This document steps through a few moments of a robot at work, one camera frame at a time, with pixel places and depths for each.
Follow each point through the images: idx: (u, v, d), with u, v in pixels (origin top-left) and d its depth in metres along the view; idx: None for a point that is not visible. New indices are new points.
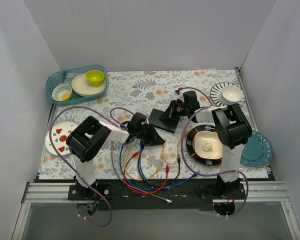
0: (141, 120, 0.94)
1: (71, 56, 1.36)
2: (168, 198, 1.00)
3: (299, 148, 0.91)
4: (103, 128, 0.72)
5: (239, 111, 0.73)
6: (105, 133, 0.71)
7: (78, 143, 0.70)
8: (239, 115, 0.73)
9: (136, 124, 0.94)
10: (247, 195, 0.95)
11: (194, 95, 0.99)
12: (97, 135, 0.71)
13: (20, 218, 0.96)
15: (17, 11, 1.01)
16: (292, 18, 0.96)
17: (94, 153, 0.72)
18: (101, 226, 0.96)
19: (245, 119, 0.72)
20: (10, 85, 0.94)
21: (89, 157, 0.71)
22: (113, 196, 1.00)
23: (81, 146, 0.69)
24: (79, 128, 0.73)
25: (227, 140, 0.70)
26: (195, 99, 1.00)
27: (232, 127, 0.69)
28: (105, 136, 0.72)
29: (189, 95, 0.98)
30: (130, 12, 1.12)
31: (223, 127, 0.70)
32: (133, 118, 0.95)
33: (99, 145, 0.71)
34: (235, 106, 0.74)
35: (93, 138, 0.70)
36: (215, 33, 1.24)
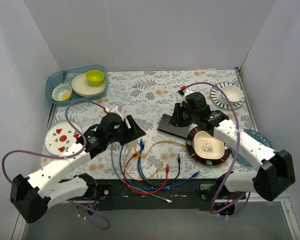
0: (114, 123, 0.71)
1: (71, 56, 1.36)
2: (168, 198, 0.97)
3: (299, 148, 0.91)
4: (30, 194, 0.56)
5: (289, 164, 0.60)
6: (34, 200, 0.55)
7: (19, 208, 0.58)
8: (289, 169, 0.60)
9: (107, 129, 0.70)
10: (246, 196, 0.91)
11: (202, 98, 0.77)
12: (26, 204, 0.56)
13: (20, 217, 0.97)
15: (18, 12, 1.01)
16: (292, 17, 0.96)
17: (42, 210, 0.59)
18: (104, 229, 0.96)
19: (293, 173, 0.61)
20: (10, 85, 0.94)
21: (37, 217, 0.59)
22: (113, 196, 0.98)
23: (22, 212, 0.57)
24: (12, 193, 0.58)
25: (269, 196, 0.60)
26: (204, 104, 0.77)
27: (279, 189, 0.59)
28: (37, 199, 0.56)
29: (196, 99, 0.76)
30: (130, 12, 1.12)
31: (271, 192, 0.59)
32: (102, 122, 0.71)
33: (40, 204, 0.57)
34: (286, 157, 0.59)
35: (25, 207, 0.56)
36: (215, 33, 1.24)
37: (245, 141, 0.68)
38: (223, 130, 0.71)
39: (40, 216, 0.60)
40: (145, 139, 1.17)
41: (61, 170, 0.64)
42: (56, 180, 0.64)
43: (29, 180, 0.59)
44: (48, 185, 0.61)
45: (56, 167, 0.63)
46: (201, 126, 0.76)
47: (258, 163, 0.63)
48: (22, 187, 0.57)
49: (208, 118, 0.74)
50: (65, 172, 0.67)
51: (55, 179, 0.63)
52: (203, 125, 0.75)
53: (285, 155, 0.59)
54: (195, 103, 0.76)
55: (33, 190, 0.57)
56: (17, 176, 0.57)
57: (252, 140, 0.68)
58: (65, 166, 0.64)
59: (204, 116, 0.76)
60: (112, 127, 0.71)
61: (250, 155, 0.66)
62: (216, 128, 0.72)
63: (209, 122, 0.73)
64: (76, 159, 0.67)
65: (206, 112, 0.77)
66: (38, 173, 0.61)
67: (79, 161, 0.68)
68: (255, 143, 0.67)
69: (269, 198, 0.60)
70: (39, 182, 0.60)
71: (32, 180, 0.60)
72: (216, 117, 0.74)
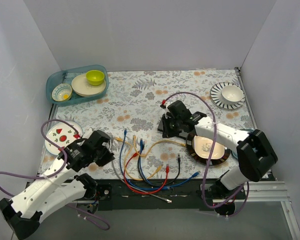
0: (103, 140, 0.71)
1: (71, 56, 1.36)
2: (168, 198, 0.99)
3: (299, 148, 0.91)
4: (13, 220, 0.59)
5: (264, 141, 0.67)
6: (18, 224, 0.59)
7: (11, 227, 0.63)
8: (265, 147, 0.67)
9: (94, 144, 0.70)
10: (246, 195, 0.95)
11: (181, 103, 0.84)
12: (13, 227, 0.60)
13: None
15: (18, 12, 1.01)
16: (293, 18, 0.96)
17: (33, 227, 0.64)
18: (105, 229, 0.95)
19: (271, 149, 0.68)
20: (10, 85, 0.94)
21: (30, 231, 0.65)
22: (113, 196, 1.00)
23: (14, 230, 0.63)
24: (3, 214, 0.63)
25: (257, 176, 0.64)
26: (185, 109, 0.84)
27: (262, 166, 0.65)
28: (22, 222, 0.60)
29: (175, 105, 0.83)
30: (130, 12, 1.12)
31: (256, 169, 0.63)
32: (92, 136, 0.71)
33: (27, 225, 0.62)
34: (260, 136, 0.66)
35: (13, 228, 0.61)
36: (216, 33, 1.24)
37: (222, 130, 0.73)
38: (202, 125, 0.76)
39: (34, 229, 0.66)
40: (145, 139, 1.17)
41: (42, 191, 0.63)
42: (42, 198, 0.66)
43: (13, 203, 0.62)
44: (32, 207, 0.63)
45: (37, 188, 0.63)
46: (185, 129, 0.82)
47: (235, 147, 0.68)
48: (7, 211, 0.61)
49: (188, 119, 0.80)
50: (50, 190, 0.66)
51: (40, 198, 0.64)
52: (186, 127, 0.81)
53: (259, 135, 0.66)
54: (176, 109, 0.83)
55: (15, 215, 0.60)
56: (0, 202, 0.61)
57: (228, 128, 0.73)
58: (47, 185, 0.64)
59: (185, 119, 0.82)
60: (100, 144, 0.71)
61: (228, 141, 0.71)
62: (196, 126, 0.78)
63: (190, 122, 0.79)
64: (58, 178, 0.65)
65: (187, 116, 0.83)
66: (21, 194, 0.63)
67: (63, 178, 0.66)
68: (231, 130, 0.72)
69: (257, 178, 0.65)
70: (22, 206, 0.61)
71: (15, 204, 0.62)
72: (196, 118, 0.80)
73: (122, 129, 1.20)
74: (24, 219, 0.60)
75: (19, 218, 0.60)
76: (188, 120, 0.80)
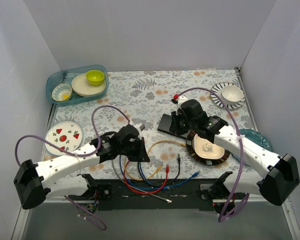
0: (130, 137, 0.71)
1: (71, 56, 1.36)
2: (168, 198, 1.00)
3: (299, 148, 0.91)
4: (33, 181, 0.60)
5: (294, 167, 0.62)
6: (36, 188, 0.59)
7: (19, 192, 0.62)
8: (294, 173, 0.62)
9: (121, 140, 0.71)
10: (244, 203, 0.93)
11: (198, 105, 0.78)
12: (27, 190, 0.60)
13: (21, 217, 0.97)
15: (18, 12, 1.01)
16: (293, 17, 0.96)
17: (38, 201, 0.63)
18: (103, 229, 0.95)
19: (297, 176, 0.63)
20: (10, 85, 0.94)
21: (33, 204, 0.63)
22: (114, 196, 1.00)
23: (21, 197, 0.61)
24: (16, 175, 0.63)
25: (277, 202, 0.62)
26: (201, 111, 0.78)
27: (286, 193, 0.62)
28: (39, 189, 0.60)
29: (192, 107, 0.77)
30: (130, 12, 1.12)
31: (280, 197, 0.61)
32: (120, 131, 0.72)
33: (38, 195, 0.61)
34: (292, 162, 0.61)
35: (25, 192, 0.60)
36: (216, 33, 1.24)
37: (248, 147, 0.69)
38: (224, 137, 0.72)
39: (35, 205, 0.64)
40: (145, 139, 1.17)
41: (69, 166, 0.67)
42: (62, 174, 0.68)
43: (37, 167, 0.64)
44: (53, 177, 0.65)
45: (64, 162, 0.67)
46: (200, 134, 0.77)
47: (263, 170, 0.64)
48: (28, 173, 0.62)
49: (206, 126, 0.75)
50: (73, 169, 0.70)
51: (62, 173, 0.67)
52: (202, 132, 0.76)
53: (291, 161, 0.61)
54: (193, 111, 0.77)
55: (36, 179, 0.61)
56: (27, 161, 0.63)
57: (255, 147, 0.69)
58: (73, 163, 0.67)
59: (202, 124, 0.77)
60: (127, 140, 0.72)
61: (255, 162, 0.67)
62: (217, 135, 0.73)
63: (209, 130, 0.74)
64: (85, 160, 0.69)
65: (204, 119, 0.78)
66: (47, 163, 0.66)
67: (89, 163, 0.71)
68: (259, 149, 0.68)
69: (277, 203, 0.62)
70: (45, 172, 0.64)
71: (39, 168, 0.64)
72: (215, 124, 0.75)
73: None
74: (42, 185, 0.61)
75: (40, 182, 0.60)
76: (206, 126, 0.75)
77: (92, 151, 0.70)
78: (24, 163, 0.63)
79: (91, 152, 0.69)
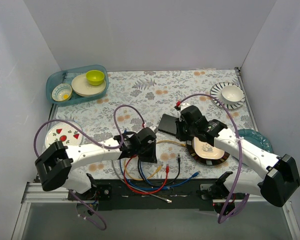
0: (149, 138, 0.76)
1: (72, 56, 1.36)
2: (168, 198, 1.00)
3: (299, 148, 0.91)
4: (63, 162, 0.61)
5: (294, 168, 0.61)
6: (65, 170, 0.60)
7: (43, 171, 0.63)
8: (294, 174, 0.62)
9: (141, 139, 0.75)
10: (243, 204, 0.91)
11: (197, 110, 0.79)
12: (54, 170, 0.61)
13: (20, 217, 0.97)
15: (18, 12, 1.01)
16: (293, 17, 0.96)
17: (58, 183, 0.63)
18: (102, 229, 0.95)
19: (298, 176, 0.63)
20: (10, 85, 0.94)
21: (52, 187, 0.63)
22: (113, 196, 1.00)
23: (44, 176, 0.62)
24: (42, 154, 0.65)
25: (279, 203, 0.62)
26: (200, 115, 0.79)
27: (286, 194, 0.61)
28: (65, 171, 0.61)
29: (191, 111, 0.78)
30: (130, 12, 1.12)
31: (280, 198, 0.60)
32: (140, 132, 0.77)
33: (61, 178, 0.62)
34: (291, 163, 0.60)
35: (51, 172, 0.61)
36: (216, 33, 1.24)
37: (247, 149, 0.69)
38: (224, 140, 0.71)
39: (54, 187, 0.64)
40: None
41: (95, 154, 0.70)
42: (87, 162, 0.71)
43: (66, 149, 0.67)
44: (79, 162, 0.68)
45: (91, 149, 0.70)
46: (201, 137, 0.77)
47: (263, 171, 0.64)
48: (57, 153, 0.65)
49: (206, 129, 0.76)
50: (95, 159, 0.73)
51: (88, 160, 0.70)
52: (202, 136, 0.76)
53: (290, 161, 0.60)
54: (192, 116, 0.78)
55: (66, 160, 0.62)
56: (59, 142, 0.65)
57: (253, 147, 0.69)
58: (99, 152, 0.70)
59: (202, 128, 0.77)
60: (146, 140, 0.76)
61: (253, 163, 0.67)
62: (216, 139, 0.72)
63: (208, 133, 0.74)
64: (110, 152, 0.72)
65: (204, 124, 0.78)
66: (76, 147, 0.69)
67: (111, 156, 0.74)
68: (257, 150, 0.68)
69: (279, 204, 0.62)
70: (74, 155, 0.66)
71: (69, 150, 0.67)
72: (214, 127, 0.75)
73: (122, 129, 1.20)
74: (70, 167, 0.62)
75: (70, 164, 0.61)
76: (206, 129, 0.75)
77: (116, 145, 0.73)
78: (56, 143, 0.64)
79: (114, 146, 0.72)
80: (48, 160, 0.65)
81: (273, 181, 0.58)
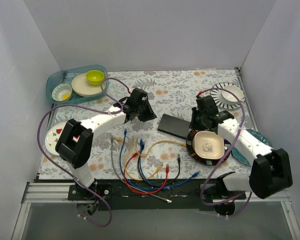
0: (142, 95, 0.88)
1: (71, 56, 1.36)
2: (168, 198, 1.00)
3: (299, 148, 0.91)
4: (85, 133, 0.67)
5: (286, 163, 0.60)
6: (89, 137, 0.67)
7: (67, 149, 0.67)
8: (285, 169, 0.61)
9: (137, 99, 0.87)
10: (245, 204, 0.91)
11: (211, 99, 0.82)
12: (79, 144, 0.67)
13: (20, 217, 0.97)
15: (18, 12, 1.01)
16: (293, 18, 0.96)
17: (85, 157, 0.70)
18: (103, 226, 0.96)
19: (290, 174, 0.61)
20: (10, 85, 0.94)
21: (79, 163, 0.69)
22: (113, 196, 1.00)
23: (71, 153, 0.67)
24: (60, 138, 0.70)
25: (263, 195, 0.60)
26: (212, 104, 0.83)
27: (274, 187, 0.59)
28: (89, 139, 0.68)
29: (204, 99, 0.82)
30: (130, 12, 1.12)
31: (266, 187, 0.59)
32: (132, 94, 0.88)
33: (87, 148, 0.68)
34: (284, 156, 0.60)
35: (76, 147, 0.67)
36: (215, 33, 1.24)
37: (244, 137, 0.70)
38: (225, 127, 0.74)
39: (81, 163, 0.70)
40: (145, 139, 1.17)
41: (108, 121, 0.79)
42: (102, 129, 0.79)
43: (81, 123, 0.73)
44: (96, 131, 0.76)
45: (102, 118, 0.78)
46: (208, 124, 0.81)
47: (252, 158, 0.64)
48: (73, 130, 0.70)
49: (213, 116, 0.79)
50: (107, 126, 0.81)
51: (103, 126, 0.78)
52: (209, 122, 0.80)
53: (283, 154, 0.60)
54: (204, 103, 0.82)
55: (86, 131, 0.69)
56: (72, 120, 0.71)
57: (252, 138, 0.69)
58: (109, 119, 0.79)
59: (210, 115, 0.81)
60: (140, 98, 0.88)
61: (247, 151, 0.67)
62: (220, 125, 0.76)
63: (214, 119, 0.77)
64: (117, 116, 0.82)
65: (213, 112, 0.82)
66: (89, 120, 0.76)
67: (120, 119, 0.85)
68: (254, 140, 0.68)
69: (262, 196, 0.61)
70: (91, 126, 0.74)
71: (84, 123, 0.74)
72: (222, 116, 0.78)
73: (122, 129, 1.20)
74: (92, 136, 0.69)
75: (90, 132, 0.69)
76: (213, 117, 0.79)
77: (119, 109, 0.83)
78: (70, 122, 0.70)
79: (118, 110, 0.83)
80: (68, 140, 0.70)
81: (260, 167, 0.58)
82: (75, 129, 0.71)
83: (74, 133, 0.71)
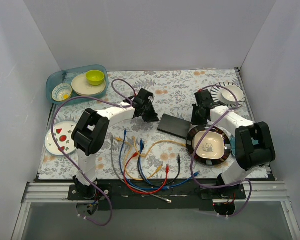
0: (148, 95, 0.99)
1: (71, 56, 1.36)
2: (168, 198, 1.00)
3: (299, 147, 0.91)
4: (101, 122, 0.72)
5: (266, 134, 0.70)
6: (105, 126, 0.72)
7: (83, 137, 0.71)
8: (266, 140, 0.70)
9: (144, 96, 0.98)
10: (248, 197, 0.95)
11: (207, 92, 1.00)
12: (95, 131, 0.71)
13: (20, 217, 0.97)
15: (18, 12, 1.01)
16: (293, 17, 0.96)
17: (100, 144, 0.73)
18: (102, 225, 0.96)
19: (271, 145, 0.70)
20: (10, 85, 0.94)
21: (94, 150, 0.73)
22: (113, 196, 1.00)
23: (87, 140, 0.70)
24: (77, 125, 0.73)
25: (246, 163, 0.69)
26: (208, 98, 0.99)
27: (256, 156, 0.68)
28: (105, 127, 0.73)
29: (201, 92, 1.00)
30: (130, 12, 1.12)
31: (248, 155, 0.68)
32: (140, 93, 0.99)
33: (102, 136, 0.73)
34: (263, 128, 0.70)
35: (93, 134, 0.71)
36: (215, 33, 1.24)
37: (231, 116, 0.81)
38: (218, 111, 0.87)
39: (95, 151, 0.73)
40: (145, 139, 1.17)
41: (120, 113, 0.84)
42: (114, 120, 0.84)
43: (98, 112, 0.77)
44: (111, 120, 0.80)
45: (116, 110, 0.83)
46: (202, 111, 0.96)
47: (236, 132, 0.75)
48: (90, 119, 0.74)
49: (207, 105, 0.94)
50: (118, 118, 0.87)
51: (116, 117, 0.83)
52: (203, 110, 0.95)
53: (262, 126, 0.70)
54: (201, 94, 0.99)
55: (101, 120, 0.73)
56: (89, 109, 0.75)
57: (237, 116, 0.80)
58: (121, 110, 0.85)
59: (205, 104, 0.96)
60: (147, 97, 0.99)
61: (231, 124, 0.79)
62: (212, 110, 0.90)
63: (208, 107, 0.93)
64: (128, 110, 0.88)
65: (208, 102, 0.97)
66: (104, 110, 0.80)
67: (129, 114, 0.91)
68: (239, 117, 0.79)
69: (246, 165, 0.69)
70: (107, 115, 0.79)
71: (100, 113, 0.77)
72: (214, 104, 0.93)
73: (122, 129, 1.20)
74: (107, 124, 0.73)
75: (106, 121, 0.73)
76: (207, 105, 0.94)
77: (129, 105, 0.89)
78: (87, 110, 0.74)
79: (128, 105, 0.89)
80: (84, 128, 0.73)
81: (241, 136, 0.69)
82: (92, 118, 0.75)
83: (91, 121, 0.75)
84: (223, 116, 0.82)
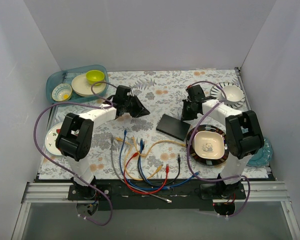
0: (126, 91, 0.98)
1: (71, 56, 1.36)
2: (168, 198, 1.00)
3: (299, 147, 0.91)
4: (84, 126, 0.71)
5: (255, 122, 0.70)
6: (88, 130, 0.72)
7: (68, 143, 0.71)
8: (255, 128, 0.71)
9: (122, 95, 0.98)
10: (247, 195, 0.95)
11: (198, 86, 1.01)
12: (80, 134, 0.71)
13: (20, 217, 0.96)
15: (18, 12, 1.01)
16: (293, 17, 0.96)
17: (85, 148, 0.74)
18: (101, 225, 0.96)
19: (260, 131, 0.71)
20: (10, 85, 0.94)
21: (82, 154, 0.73)
22: (113, 196, 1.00)
23: (72, 146, 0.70)
24: (61, 131, 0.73)
25: (237, 151, 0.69)
26: (200, 92, 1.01)
27: (246, 143, 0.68)
28: (89, 130, 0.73)
29: (193, 87, 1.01)
30: (130, 11, 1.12)
31: (238, 142, 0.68)
32: (117, 91, 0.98)
33: (85, 140, 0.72)
34: (252, 116, 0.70)
35: (79, 138, 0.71)
36: (215, 33, 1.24)
37: (221, 107, 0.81)
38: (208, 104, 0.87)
39: (83, 154, 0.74)
40: (145, 139, 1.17)
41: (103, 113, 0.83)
42: (98, 122, 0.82)
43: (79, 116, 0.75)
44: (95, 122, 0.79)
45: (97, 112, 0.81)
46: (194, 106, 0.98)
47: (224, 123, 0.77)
48: (72, 123, 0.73)
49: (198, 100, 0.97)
50: (101, 120, 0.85)
51: (99, 119, 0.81)
52: (195, 105, 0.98)
53: (251, 114, 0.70)
54: (193, 89, 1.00)
55: (83, 125, 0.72)
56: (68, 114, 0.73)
57: (227, 107, 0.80)
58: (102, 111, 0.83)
59: (197, 99, 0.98)
60: (126, 94, 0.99)
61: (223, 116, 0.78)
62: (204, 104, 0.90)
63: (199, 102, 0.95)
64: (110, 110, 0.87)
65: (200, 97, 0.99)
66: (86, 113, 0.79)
67: (111, 114, 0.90)
68: (228, 108, 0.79)
69: (237, 151, 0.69)
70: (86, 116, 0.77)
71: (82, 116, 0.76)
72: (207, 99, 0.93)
73: (122, 129, 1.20)
74: (89, 129, 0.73)
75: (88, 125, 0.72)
76: (199, 100, 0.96)
77: (109, 105, 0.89)
78: (69, 116, 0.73)
79: (109, 105, 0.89)
80: (68, 134, 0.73)
81: (230, 124, 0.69)
82: (74, 123, 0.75)
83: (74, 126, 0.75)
84: (214, 108, 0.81)
